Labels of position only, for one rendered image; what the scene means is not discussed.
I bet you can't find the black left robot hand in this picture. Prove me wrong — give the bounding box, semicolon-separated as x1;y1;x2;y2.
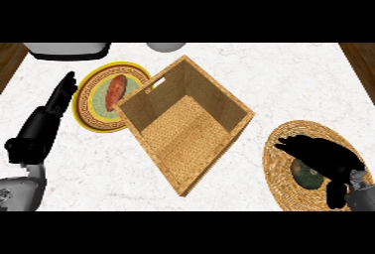
3;70;79;166

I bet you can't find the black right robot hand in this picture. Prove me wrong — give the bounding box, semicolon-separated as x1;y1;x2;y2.
273;134;367;210

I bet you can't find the dark green squash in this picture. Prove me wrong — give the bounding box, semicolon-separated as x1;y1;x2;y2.
289;159;326;191

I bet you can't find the round woven straw placemat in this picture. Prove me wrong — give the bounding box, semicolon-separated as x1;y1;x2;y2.
262;119;375;212

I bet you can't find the square wicker basket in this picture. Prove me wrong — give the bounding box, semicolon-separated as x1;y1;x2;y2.
112;55;257;197

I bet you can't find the yellow patterned plate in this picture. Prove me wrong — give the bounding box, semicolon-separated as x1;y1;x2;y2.
72;61;153;134

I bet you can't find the red-brown sweet potato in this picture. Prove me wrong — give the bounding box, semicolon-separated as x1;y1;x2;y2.
103;73;128;112

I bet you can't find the round grey bowl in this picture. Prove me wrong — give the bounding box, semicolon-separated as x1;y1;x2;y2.
146;43;187;54

